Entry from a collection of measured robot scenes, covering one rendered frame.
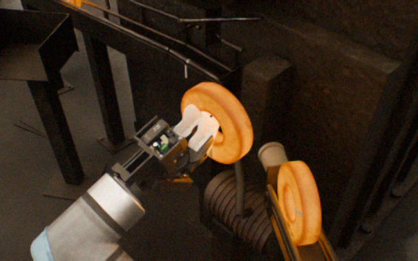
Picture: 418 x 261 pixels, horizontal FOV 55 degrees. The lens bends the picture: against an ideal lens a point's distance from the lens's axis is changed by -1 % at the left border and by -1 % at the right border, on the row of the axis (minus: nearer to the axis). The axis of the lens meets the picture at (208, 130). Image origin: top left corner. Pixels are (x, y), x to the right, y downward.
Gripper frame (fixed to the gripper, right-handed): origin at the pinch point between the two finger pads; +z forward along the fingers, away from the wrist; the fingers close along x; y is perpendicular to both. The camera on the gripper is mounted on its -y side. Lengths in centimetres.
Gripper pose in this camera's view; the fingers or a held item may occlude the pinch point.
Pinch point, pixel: (215, 116)
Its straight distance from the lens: 72.5
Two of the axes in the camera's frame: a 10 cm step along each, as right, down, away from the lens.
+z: 6.9, -6.7, 2.8
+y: -1.9, -5.5, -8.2
